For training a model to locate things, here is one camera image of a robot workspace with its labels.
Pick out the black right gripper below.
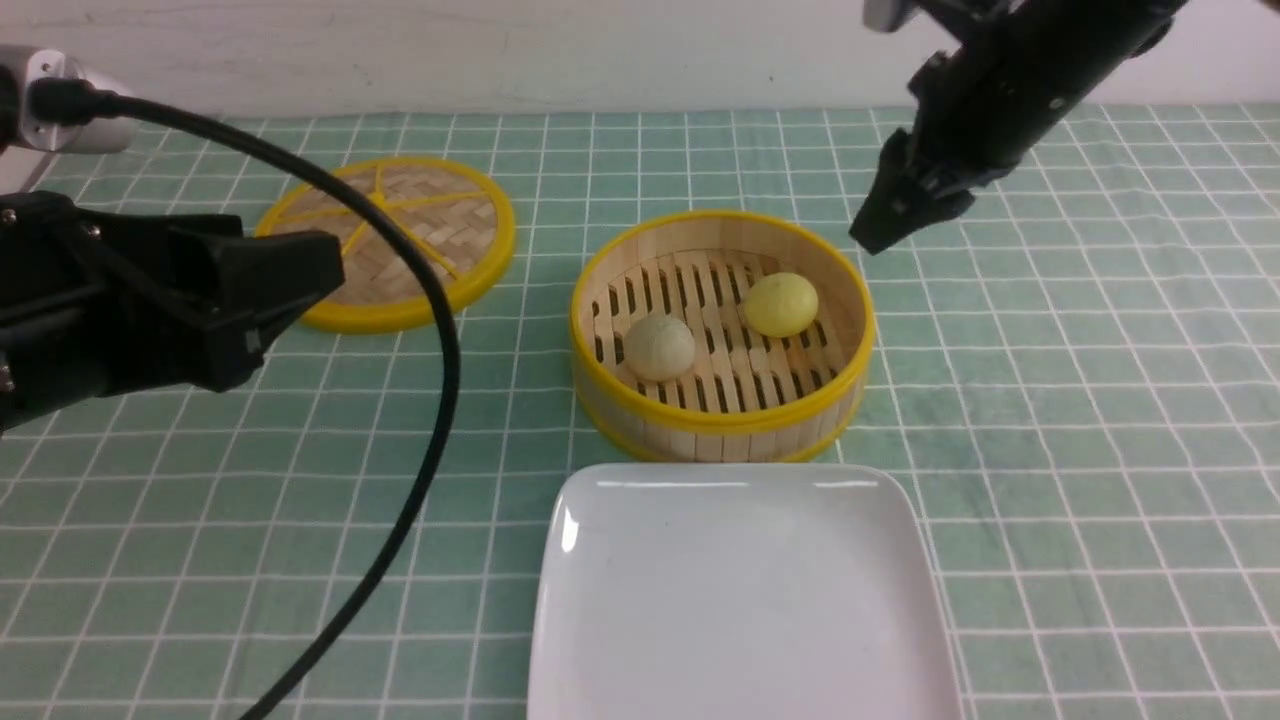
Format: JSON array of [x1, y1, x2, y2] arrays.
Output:
[[849, 1, 1181, 255]]

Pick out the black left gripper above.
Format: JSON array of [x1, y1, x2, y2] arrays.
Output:
[[1, 191, 346, 430]]

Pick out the yellow steamed bun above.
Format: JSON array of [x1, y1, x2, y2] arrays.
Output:
[[742, 272, 820, 338]]

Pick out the beige steamed bun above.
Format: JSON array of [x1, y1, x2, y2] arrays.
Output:
[[623, 314, 696, 382]]

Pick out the white square plate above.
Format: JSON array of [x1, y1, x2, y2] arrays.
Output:
[[526, 462, 964, 719]]

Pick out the green checkered tablecloth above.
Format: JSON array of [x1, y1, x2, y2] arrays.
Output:
[[1, 105, 1279, 719]]

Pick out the yellow-rimmed bamboo steamer lid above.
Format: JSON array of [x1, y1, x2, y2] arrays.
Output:
[[257, 156, 516, 334]]

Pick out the yellow-rimmed bamboo steamer basket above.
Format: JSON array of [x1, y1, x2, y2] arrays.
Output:
[[568, 210, 876, 462]]

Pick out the black left camera cable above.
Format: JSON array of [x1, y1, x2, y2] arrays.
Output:
[[29, 78, 463, 720]]

